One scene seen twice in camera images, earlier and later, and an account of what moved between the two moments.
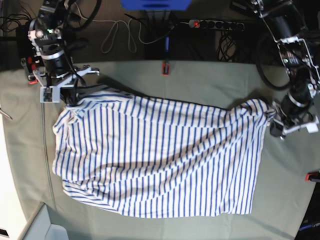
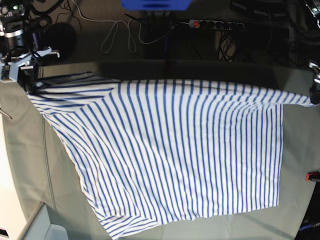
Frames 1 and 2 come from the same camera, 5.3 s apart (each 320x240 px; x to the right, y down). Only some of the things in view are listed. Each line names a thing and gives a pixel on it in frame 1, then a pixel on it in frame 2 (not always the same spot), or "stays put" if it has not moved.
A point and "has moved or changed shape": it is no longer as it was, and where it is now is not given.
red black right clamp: [312, 176] stays put
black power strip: [216, 24] stays put
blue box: [155, 5] stays put
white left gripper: [52, 89] to [26, 78]
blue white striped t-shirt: [157, 156] has moved or changed shape
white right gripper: [312, 126] to [315, 88]
